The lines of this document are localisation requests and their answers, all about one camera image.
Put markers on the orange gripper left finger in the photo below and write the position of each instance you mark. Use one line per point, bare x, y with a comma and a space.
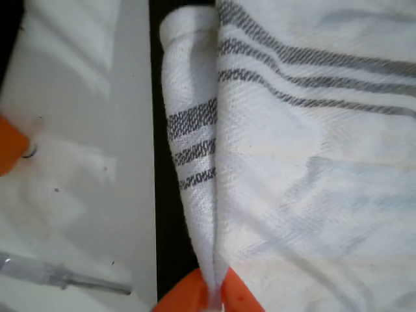
185, 295

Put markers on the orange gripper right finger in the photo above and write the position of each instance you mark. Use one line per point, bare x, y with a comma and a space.
239, 297

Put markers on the white grey-striped towel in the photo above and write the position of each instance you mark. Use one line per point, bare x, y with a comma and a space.
292, 162

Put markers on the dark grey desk mat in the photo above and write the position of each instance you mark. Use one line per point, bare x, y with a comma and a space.
156, 130

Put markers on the orange printed plastic piece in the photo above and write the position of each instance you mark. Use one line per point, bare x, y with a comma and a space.
9, 146

